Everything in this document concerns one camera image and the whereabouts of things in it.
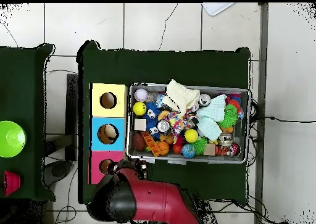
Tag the crushed clear plastic bottle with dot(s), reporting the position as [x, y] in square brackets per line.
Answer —
[155, 97]

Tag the cream knitted cloth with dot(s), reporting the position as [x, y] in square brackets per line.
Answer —
[181, 95]

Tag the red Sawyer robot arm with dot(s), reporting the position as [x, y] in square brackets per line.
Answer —
[158, 199]

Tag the wooden box with three holes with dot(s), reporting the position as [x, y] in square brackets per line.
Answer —
[118, 105]

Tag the shallow clear mesh bin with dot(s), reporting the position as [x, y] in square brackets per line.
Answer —
[240, 132]

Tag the blue spiky toy with eyes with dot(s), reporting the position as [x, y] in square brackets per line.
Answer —
[153, 107]

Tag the pale wooden block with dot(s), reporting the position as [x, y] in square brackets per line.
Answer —
[140, 124]

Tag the yellow smiley ball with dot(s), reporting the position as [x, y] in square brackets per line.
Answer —
[139, 108]

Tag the orange plastic ladder toy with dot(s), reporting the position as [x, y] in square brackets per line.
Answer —
[151, 143]

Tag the white baseball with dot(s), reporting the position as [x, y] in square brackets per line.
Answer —
[141, 95]

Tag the brown toy football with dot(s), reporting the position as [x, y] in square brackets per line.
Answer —
[138, 142]

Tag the plain yellow ball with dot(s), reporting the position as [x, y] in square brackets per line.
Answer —
[191, 136]

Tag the mint green knitted cloth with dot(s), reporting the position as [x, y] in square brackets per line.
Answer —
[213, 109]
[208, 129]

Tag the dark green tablecloth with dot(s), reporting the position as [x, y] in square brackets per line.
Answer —
[148, 66]
[22, 85]

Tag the black upright panel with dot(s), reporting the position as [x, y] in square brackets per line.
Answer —
[71, 115]

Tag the dark grey rounded object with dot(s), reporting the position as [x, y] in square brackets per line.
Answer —
[58, 171]

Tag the white flat board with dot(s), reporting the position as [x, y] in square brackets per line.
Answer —
[217, 8]

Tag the bright green plastic bowl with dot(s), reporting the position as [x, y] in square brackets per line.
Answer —
[12, 138]

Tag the red plastic cup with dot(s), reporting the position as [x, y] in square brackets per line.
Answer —
[11, 183]

